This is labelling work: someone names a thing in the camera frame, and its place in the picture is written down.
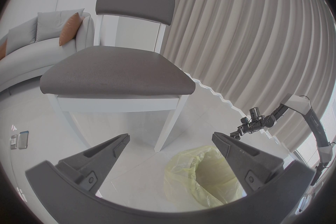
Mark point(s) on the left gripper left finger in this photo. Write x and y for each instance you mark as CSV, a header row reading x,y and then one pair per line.
x,y
97,165

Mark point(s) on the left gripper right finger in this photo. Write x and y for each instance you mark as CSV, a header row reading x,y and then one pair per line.
x,y
246,165

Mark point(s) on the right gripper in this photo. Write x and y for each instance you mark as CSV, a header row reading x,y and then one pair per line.
x,y
243,129

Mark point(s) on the yellow plastic bag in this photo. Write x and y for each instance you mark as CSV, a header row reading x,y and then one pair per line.
x,y
181,173

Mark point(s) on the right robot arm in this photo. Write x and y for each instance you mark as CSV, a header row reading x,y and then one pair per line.
x,y
295,102

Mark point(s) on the white trash bin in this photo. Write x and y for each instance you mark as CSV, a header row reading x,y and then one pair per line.
x,y
215,181

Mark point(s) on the window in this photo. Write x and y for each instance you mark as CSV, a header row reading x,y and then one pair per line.
x,y
308,149

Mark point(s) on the grey padded white chair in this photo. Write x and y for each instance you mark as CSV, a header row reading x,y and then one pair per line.
x,y
118,73

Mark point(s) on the white curtain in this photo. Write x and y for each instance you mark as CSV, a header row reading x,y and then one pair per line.
x,y
249,34

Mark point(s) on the pale grey sofa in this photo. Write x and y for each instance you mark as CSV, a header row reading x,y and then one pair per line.
x,y
26,60

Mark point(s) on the orange pillow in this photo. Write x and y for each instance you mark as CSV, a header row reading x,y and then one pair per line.
x,y
2,49
69,30

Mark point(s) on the grey pillow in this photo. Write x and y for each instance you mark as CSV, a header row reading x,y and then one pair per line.
x,y
21,36
49,26

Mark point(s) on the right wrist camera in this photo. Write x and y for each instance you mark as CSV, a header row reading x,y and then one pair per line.
x,y
244,120

